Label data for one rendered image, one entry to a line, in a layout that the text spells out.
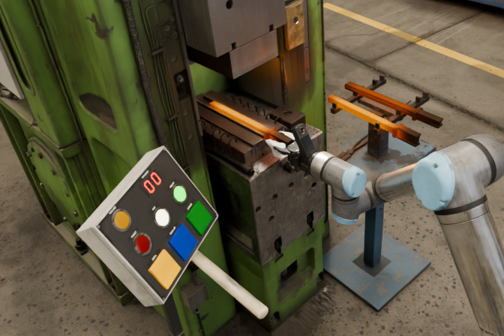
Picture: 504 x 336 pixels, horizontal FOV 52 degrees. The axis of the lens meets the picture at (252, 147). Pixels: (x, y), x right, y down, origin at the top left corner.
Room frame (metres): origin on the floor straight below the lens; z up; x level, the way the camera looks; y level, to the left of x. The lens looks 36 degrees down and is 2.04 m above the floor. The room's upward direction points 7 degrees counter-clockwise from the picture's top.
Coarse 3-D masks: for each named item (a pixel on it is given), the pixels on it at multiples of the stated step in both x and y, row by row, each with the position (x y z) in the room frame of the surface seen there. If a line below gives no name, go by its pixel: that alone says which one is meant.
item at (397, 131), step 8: (328, 96) 1.74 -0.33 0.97; (336, 96) 1.73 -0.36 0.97; (344, 104) 1.67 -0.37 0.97; (352, 104) 1.66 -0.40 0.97; (352, 112) 1.63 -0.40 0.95; (360, 112) 1.60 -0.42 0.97; (368, 112) 1.59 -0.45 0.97; (368, 120) 1.56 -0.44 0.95; (376, 120) 1.53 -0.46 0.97; (384, 120) 1.53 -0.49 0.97; (384, 128) 1.50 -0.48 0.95; (392, 128) 1.47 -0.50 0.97; (400, 128) 1.45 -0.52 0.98; (408, 128) 1.44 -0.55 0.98; (392, 136) 1.46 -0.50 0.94; (400, 136) 1.45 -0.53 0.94; (408, 136) 1.42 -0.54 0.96; (416, 136) 1.39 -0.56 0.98; (416, 144) 1.39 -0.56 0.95
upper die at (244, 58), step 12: (264, 36) 1.51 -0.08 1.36; (276, 36) 1.55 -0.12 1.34; (192, 48) 1.58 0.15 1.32; (240, 48) 1.45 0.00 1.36; (252, 48) 1.48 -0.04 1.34; (264, 48) 1.51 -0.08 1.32; (276, 48) 1.54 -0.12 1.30; (192, 60) 1.59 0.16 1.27; (204, 60) 1.53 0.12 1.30; (216, 60) 1.48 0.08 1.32; (228, 60) 1.43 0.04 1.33; (240, 60) 1.45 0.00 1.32; (252, 60) 1.48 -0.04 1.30; (264, 60) 1.51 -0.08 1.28; (228, 72) 1.44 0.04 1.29; (240, 72) 1.44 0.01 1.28
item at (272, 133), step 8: (216, 104) 1.73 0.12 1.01; (224, 112) 1.67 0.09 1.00; (232, 112) 1.65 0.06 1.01; (240, 120) 1.60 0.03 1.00; (248, 120) 1.58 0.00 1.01; (256, 128) 1.53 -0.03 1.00; (264, 128) 1.52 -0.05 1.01; (272, 128) 1.50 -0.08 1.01; (272, 136) 1.48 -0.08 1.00; (280, 136) 1.45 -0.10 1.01; (288, 136) 1.44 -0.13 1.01; (288, 144) 1.42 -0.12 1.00
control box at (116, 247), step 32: (160, 160) 1.17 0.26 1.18; (128, 192) 1.03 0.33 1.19; (160, 192) 1.09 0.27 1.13; (192, 192) 1.15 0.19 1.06; (96, 224) 0.92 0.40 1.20; (128, 224) 0.96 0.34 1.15; (128, 256) 0.90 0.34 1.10; (192, 256) 1.00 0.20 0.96; (128, 288) 0.89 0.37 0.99; (160, 288) 0.88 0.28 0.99
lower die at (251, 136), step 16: (208, 96) 1.82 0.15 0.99; (208, 112) 1.70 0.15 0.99; (240, 112) 1.66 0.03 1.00; (256, 112) 1.65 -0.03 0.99; (208, 128) 1.61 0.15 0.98; (224, 128) 1.58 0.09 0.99; (240, 128) 1.56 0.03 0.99; (224, 144) 1.50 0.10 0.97; (240, 144) 1.48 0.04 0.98; (256, 144) 1.46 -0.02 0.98; (240, 160) 1.44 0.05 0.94; (256, 160) 1.46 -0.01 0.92
